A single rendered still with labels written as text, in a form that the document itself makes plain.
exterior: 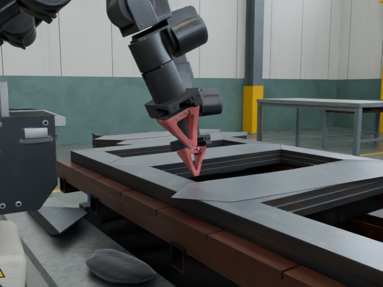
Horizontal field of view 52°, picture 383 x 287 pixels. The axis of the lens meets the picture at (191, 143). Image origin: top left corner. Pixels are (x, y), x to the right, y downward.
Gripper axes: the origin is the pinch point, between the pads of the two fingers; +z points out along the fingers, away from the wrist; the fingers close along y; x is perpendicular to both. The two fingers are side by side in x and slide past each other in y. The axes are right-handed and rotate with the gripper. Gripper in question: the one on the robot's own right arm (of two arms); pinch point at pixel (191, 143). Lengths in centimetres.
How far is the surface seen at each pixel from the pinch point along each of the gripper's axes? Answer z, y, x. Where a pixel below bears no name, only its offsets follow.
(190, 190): 14.9, 15.3, -1.3
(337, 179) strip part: 31.6, 8.0, -35.5
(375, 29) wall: 223, 615, -826
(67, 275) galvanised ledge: 20.3, 25.2, 29.6
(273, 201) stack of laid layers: 20.7, 1.4, -11.9
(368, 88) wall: 353, 626, -763
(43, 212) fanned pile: 16, 61, 28
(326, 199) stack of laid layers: 30.0, 3.0, -26.1
